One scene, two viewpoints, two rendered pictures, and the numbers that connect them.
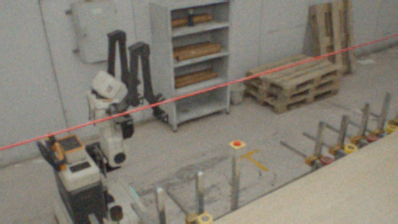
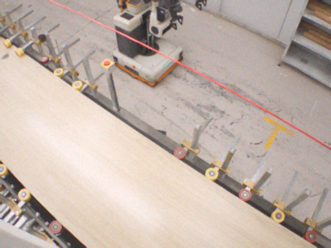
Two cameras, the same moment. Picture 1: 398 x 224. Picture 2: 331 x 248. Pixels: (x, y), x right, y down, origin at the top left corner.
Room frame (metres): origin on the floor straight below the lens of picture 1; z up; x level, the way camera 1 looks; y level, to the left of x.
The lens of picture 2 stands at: (1.58, -1.65, 2.52)
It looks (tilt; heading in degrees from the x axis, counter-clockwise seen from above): 56 degrees down; 66
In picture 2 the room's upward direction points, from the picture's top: 2 degrees clockwise
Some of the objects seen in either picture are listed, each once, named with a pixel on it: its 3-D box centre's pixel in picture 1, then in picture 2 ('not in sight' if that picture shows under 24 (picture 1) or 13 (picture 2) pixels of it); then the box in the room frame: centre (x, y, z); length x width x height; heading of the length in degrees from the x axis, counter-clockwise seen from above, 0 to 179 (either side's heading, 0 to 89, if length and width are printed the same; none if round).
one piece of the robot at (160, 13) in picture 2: (119, 119); (167, 6); (2.49, 0.54, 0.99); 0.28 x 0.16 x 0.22; 31
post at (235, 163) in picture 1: (235, 185); (113, 91); (1.71, -0.27, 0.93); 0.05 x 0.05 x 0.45; 32
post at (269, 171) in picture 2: (362, 130); (258, 185); (2.36, -1.32, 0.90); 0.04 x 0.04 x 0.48; 32
